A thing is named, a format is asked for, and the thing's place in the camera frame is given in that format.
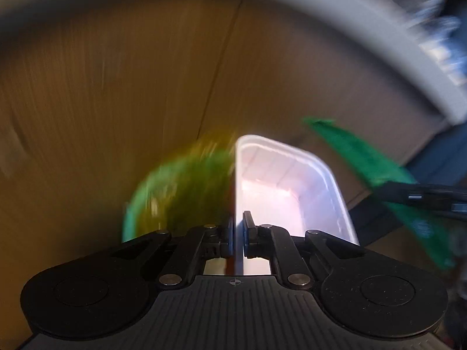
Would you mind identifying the green snack wrapper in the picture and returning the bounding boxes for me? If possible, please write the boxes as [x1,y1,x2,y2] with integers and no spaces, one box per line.
[303,117,456,271]

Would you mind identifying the red white plastic container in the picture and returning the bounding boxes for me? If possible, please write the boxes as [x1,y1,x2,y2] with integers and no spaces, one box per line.
[234,135,358,275]

